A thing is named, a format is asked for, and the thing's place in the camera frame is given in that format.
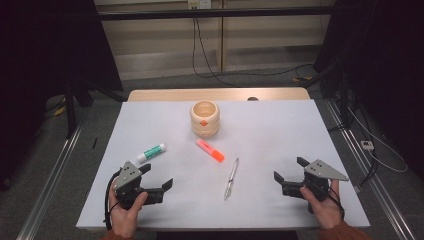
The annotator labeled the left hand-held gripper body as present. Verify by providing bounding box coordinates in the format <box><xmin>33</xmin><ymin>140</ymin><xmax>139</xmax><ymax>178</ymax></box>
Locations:
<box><xmin>113</xmin><ymin>160</ymin><xmax>165</xmax><ymax>211</ymax></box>

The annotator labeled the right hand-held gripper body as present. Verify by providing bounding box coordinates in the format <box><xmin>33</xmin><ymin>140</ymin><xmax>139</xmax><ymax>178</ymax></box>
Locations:
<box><xmin>282</xmin><ymin>159</ymin><xmax>350</xmax><ymax>203</ymax></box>

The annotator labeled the green and white marker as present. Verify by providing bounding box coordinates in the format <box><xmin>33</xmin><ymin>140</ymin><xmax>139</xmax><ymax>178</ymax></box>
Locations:
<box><xmin>136</xmin><ymin>143</ymin><xmax>167</xmax><ymax>164</ymax></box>

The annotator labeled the silver pen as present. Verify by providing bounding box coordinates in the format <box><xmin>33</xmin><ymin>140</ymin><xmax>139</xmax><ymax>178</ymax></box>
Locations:
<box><xmin>223</xmin><ymin>157</ymin><xmax>240</xmax><ymax>201</ymax></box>

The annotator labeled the orange highlighter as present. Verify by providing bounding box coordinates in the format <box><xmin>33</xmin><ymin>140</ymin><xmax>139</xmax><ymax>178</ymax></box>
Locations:
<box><xmin>195</xmin><ymin>138</ymin><xmax>226</xmax><ymax>164</ymax></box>

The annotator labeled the round wooden pen holder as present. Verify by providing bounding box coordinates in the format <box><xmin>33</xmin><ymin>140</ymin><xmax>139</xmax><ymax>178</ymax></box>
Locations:
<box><xmin>189</xmin><ymin>99</ymin><xmax>221</xmax><ymax>139</ymax></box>

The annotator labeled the person's right hand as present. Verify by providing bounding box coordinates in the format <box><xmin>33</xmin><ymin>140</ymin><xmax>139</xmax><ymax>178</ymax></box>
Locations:
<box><xmin>299</xmin><ymin>179</ymin><xmax>345</xmax><ymax>231</ymax></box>

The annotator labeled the person's left hand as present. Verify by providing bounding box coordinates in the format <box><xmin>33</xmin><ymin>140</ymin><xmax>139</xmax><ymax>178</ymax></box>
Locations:
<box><xmin>108</xmin><ymin>180</ymin><xmax>149</xmax><ymax>239</ymax></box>

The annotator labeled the white table mat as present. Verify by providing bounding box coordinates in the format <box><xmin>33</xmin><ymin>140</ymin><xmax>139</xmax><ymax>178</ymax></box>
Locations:
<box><xmin>75</xmin><ymin>99</ymin><xmax>371</xmax><ymax>231</ymax></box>

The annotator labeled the black metal stand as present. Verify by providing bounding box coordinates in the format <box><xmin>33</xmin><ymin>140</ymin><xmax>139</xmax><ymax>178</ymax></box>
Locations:
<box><xmin>62</xmin><ymin>75</ymin><xmax>128</xmax><ymax>140</ymax></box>
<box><xmin>295</xmin><ymin>62</ymin><xmax>355</xmax><ymax>132</ymax></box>

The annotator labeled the black curtain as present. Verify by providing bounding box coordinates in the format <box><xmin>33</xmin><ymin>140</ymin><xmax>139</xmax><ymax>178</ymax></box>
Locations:
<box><xmin>0</xmin><ymin>0</ymin><xmax>124</xmax><ymax>192</ymax></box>
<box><xmin>312</xmin><ymin>0</ymin><xmax>424</xmax><ymax>172</ymax></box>

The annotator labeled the black horizontal bar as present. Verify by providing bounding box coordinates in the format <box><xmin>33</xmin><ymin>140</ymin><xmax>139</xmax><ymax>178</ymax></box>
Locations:
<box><xmin>97</xmin><ymin>5</ymin><xmax>335</xmax><ymax>22</ymax></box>

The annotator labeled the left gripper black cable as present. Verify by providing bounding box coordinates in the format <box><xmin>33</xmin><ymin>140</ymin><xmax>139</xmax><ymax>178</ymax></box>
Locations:
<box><xmin>103</xmin><ymin>169</ymin><xmax>123</xmax><ymax>232</ymax></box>

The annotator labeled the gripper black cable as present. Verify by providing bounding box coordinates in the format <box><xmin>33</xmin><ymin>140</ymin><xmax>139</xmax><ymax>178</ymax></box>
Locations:
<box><xmin>328</xmin><ymin>186</ymin><xmax>346</xmax><ymax>221</ymax></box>
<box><xmin>103</xmin><ymin>169</ymin><xmax>123</xmax><ymax>232</ymax></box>

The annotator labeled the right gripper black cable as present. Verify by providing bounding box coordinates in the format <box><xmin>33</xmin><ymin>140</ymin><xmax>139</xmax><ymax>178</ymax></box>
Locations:
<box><xmin>328</xmin><ymin>186</ymin><xmax>346</xmax><ymax>221</ymax></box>

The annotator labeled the black floor cable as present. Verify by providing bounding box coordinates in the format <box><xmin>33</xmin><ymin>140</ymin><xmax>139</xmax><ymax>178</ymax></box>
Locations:
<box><xmin>357</xmin><ymin>109</ymin><xmax>380</xmax><ymax>188</ymax></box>

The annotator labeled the aluminium floor rail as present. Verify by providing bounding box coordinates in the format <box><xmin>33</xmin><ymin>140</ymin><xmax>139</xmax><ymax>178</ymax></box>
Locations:
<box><xmin>15</xmin><ymin>122</ymin><xmax>85</xmax><ymax>240</ymax></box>
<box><xmin>324</xmin><ymin>99</ymin><xmax>417</xmax><ymax>240</ymax></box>

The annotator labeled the white floor cable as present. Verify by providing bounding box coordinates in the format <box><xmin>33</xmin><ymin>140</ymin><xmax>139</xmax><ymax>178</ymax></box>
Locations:
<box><xmin>347</xmin><ymin>105</ymin><xmax>410</xmax><ymax>174</ymax></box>

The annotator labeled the black wall cable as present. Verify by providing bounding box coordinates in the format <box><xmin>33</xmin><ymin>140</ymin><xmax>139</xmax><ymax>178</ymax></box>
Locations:
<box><xmin>191</xmin><ymin>16</ymin><xmax>240</xmax><ymax>89</ymax></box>
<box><xmin>194</xmin><ymin>16</ymin><xmax>315</xmax><ymax>79</ymax></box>

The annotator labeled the white wall socket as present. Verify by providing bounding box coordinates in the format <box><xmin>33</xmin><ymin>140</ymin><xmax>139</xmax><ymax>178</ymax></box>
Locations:
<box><xmin>187</xmin><ymin>0</ymin><xmax>213</xmax><ymax>10</ymax></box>

